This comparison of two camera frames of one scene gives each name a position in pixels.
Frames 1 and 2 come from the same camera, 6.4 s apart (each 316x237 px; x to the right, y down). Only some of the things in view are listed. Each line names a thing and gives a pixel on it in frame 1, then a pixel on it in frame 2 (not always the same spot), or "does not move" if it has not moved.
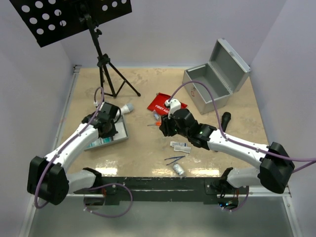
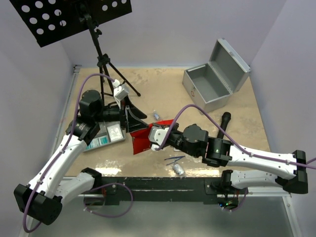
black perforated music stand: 49,21 does not move
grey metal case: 224,73 does not move
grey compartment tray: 121,135 does not move
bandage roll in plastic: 156,115 does not move
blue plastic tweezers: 177,157 does not move
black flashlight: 226,117 does not move
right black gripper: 165,126 to 177,126
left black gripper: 112,132 to 133,121
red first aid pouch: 157,105 to 140,138
